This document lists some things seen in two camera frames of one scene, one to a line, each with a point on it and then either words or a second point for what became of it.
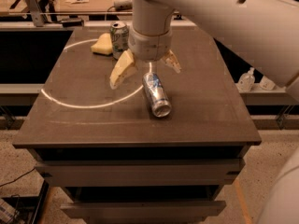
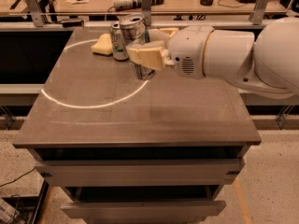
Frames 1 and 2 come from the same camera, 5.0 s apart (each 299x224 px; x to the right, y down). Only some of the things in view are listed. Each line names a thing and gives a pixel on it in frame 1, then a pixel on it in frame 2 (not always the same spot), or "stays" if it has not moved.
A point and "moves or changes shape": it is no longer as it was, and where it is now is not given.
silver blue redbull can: x=157 y=93 moves or changes shape
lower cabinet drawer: x=143 y=210 stays
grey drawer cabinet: x=107 y=159 stays
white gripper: x=149 y=46 to x=186 y=50
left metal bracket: x=33 y=5 stays
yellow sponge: x=103 y=45 stays
